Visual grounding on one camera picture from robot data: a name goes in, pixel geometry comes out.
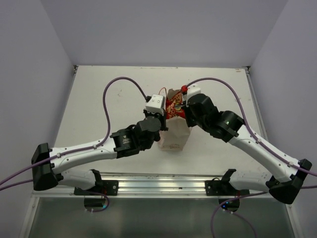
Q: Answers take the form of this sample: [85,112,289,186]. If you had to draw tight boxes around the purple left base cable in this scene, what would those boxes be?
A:
[84,193,111,213]

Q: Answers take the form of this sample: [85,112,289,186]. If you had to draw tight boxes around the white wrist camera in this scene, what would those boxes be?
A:
[182,84,201,101]
[145,94,165,115]

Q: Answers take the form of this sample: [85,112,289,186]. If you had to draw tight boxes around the aluminium mounting rail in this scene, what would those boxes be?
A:
[32,174,272,199]

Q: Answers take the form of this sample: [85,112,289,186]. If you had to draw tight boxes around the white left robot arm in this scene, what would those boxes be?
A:
[31,110,167,195]

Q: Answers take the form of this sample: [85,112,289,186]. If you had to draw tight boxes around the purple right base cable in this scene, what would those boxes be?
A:
[210,184,310,238]

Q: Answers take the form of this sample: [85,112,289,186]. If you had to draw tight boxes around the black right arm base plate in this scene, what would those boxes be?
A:
[205,178,250,196]

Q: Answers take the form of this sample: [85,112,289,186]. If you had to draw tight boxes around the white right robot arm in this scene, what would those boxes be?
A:
[184,93,312,204]

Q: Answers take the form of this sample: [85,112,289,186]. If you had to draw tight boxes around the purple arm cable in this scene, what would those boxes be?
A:
[0,77,149,186]
[187,77,317,177]

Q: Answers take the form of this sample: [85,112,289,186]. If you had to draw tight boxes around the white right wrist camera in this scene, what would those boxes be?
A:
[182,84,201,101]

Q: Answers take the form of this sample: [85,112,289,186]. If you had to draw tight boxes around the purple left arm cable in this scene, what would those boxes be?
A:
[0,77,149,186]

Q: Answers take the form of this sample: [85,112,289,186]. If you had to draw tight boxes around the small red snack packet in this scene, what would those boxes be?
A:
[165,92,186,119]

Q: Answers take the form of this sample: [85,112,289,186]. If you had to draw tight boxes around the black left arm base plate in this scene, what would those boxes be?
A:
[74,180,119,196]

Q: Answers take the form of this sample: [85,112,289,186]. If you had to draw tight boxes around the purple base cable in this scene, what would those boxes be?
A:
[84,193,111,213]
[210,184,310,238]

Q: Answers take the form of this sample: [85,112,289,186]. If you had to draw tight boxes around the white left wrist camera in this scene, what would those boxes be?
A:
[145,94,165,115]

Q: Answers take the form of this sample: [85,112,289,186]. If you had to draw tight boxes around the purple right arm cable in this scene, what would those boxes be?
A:
[187,77,317,177]

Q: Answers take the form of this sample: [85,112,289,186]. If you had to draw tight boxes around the beige paper bag orange handles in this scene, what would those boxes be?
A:
[158,87,191,151]

